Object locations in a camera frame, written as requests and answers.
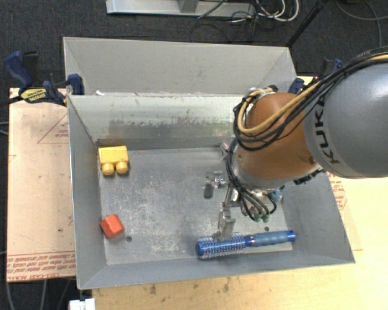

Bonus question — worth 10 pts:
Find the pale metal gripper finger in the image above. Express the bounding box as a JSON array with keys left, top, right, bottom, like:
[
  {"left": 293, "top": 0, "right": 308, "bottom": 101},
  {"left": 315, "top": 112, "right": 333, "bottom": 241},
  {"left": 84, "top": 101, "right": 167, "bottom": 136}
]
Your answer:
[
  {"left": 212, "top": 211, "right": 228, "bottom": 240},
  {"left": 225, "top": 217, "right": 237, "bottom": 239}
]

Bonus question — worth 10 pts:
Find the blue round hairbrush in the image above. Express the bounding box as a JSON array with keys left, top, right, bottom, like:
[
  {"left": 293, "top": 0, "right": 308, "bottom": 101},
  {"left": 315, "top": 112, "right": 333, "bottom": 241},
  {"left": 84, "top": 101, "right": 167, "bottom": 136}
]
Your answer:
[{"left": 195, "top": 230, "right": 297, "bottom": 260}]

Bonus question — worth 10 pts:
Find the grey metal bin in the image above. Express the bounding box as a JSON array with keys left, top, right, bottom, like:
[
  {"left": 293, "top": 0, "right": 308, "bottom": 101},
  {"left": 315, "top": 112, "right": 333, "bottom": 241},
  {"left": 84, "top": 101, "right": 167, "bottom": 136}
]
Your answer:
[{"left": 63, "top": 36, "right": 356, "bottom": 291}]

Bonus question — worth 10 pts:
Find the red block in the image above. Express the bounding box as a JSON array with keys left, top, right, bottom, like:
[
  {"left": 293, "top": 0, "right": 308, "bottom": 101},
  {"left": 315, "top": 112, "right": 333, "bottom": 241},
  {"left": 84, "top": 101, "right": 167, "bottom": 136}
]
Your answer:
[{"left": 99, "top": 214, "right": 125, "bottom": 240}]

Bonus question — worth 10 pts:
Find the yellow toy building block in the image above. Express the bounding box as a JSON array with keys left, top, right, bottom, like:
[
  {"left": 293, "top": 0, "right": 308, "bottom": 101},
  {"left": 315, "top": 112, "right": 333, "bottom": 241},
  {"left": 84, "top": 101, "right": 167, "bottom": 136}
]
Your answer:
[{"left": 98, "top": 145, "right": 130, "bottom": 176}]

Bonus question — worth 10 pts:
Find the brown cardboard board red print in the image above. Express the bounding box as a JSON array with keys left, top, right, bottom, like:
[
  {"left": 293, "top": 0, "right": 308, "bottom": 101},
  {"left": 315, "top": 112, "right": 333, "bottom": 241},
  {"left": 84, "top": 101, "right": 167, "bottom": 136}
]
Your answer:
[{"left": 6, "top": 87, "right": 363, "bottom": 283}]

